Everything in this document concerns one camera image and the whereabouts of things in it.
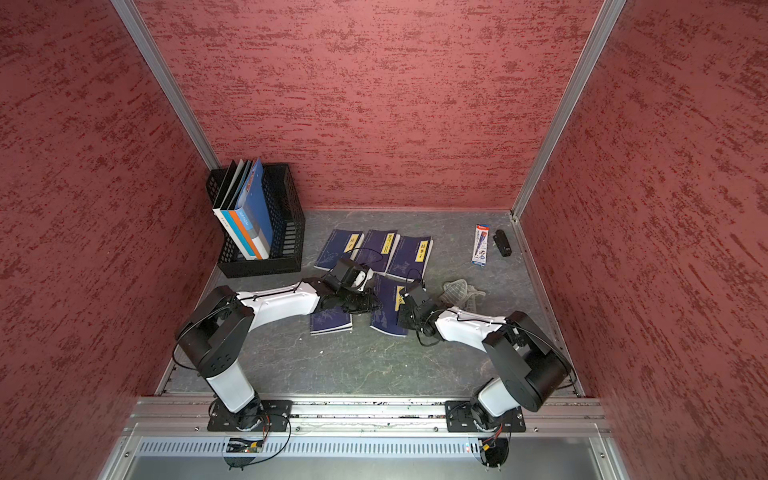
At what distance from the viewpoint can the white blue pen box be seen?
108 cm

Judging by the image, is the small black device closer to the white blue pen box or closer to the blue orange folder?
the white blue pen box

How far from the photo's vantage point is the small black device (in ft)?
3.56

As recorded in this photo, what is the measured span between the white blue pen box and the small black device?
4cm
